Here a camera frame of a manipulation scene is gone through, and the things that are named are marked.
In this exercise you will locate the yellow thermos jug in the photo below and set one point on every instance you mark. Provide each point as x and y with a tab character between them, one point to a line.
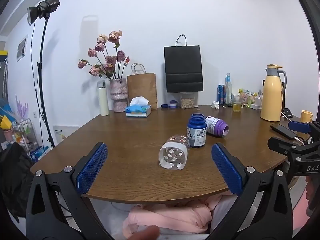
271	97

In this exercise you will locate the clear glass bottle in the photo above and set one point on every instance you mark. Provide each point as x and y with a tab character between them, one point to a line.
228	92

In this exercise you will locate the crumpled white tissue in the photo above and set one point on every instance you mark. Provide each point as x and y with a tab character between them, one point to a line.
215	105

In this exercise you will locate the blue plastic bottle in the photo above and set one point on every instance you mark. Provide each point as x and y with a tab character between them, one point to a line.
196	132

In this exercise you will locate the blue white package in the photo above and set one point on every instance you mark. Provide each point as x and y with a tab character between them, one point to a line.
38	153

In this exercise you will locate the brown paper bag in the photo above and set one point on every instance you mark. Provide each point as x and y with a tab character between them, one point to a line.
142	87

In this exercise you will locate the blue drink can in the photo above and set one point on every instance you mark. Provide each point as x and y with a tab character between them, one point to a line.
220	95

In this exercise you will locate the white board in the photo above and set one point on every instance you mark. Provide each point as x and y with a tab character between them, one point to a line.
65	133

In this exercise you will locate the small white purple jar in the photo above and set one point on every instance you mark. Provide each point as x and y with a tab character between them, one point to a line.
172	104

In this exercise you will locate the purple decoration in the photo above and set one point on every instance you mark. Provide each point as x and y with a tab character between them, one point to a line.
22	108

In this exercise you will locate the black smartphone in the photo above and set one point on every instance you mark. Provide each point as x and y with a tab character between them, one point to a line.
283	131

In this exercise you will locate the pile of small packets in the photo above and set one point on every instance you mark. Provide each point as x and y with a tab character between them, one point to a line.
247	97

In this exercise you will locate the pink vase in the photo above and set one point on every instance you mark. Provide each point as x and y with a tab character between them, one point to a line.
119	95

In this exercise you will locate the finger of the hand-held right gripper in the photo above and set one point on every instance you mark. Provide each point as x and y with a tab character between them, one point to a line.
298	126
285	145

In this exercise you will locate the wall poster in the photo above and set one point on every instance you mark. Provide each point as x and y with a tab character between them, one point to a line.
21	48

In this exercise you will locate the yellow mug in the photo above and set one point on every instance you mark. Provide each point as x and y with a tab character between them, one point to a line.
306	117

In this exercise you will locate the clear jar of oats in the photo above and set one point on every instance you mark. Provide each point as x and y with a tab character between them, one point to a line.
187	102

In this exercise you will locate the dark cloth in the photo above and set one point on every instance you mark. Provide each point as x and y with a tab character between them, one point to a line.
12	175

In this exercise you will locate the black paper bag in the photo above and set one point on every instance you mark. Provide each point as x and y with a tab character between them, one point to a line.
183	70

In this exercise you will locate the white bottle with purple lid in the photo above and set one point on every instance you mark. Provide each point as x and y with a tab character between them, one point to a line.
216	126

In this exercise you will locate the glass of yellow liquid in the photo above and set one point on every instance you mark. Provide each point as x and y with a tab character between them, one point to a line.
237	106

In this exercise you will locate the black studio light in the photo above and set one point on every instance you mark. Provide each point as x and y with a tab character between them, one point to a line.
46	6

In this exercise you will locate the clear floral glass cup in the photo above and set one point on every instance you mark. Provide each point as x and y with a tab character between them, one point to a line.
173	152

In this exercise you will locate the white thermos bottle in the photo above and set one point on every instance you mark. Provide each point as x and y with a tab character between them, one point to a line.
103	100

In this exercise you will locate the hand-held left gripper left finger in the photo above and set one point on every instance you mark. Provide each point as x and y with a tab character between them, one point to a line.
92	167

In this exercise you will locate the black light stand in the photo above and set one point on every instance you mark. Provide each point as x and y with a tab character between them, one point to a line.
41	80

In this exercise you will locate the pink cloth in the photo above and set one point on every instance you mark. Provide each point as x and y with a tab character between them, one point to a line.
175	217

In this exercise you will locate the dried rose bouquet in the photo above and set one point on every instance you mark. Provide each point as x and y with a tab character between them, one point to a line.
107	60

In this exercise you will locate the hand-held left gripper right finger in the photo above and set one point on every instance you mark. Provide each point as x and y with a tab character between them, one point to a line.
226	170

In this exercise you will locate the white charger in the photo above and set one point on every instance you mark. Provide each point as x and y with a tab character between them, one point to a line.
256	104

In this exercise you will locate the blue tissue box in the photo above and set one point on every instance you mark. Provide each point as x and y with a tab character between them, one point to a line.
138	110

